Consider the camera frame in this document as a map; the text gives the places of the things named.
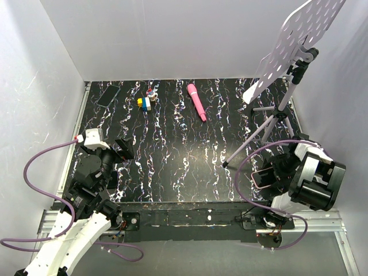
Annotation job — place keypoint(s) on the aluminium frame rail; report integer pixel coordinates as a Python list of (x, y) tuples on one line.
[(72, 143)]

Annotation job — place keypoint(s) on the colourful toy block stack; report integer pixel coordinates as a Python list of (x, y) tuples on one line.
[(144, 104)]

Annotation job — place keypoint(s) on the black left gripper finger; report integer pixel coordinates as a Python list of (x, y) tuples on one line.
[(123, 144), (128, 155)]

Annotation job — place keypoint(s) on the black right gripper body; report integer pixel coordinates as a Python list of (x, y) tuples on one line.
[(286, 166)]

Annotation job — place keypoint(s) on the small toy figure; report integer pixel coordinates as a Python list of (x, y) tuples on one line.
[(152, 95)]

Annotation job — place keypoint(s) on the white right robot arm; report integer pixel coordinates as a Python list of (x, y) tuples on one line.
[(297, 180)]

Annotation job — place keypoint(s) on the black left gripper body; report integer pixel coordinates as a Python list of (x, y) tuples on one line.
[(108, 157)]

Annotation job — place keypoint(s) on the dark phone blue case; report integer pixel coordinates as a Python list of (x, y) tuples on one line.
[(108, 96)]

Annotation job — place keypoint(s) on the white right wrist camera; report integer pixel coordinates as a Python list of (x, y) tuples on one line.
[(303, 148)]

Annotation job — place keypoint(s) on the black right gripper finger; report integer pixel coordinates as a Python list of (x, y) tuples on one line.
[(267, 155), (264, 179)]

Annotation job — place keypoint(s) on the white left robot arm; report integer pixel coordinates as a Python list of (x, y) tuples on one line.
[(86, 213)]

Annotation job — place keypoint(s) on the pink cylindrical wand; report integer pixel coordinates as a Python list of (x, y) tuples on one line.
[(193, 93)]

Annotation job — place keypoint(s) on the pink phone case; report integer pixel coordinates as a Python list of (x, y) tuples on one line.
[(253, 179)]

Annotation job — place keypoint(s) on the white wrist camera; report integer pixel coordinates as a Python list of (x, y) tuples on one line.
[(303, 148), (92, 139)]

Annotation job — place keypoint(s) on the purple music stand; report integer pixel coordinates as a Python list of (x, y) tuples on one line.
[(292, 54)]

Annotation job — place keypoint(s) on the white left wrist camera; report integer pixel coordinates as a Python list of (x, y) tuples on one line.
[(92, 139)]

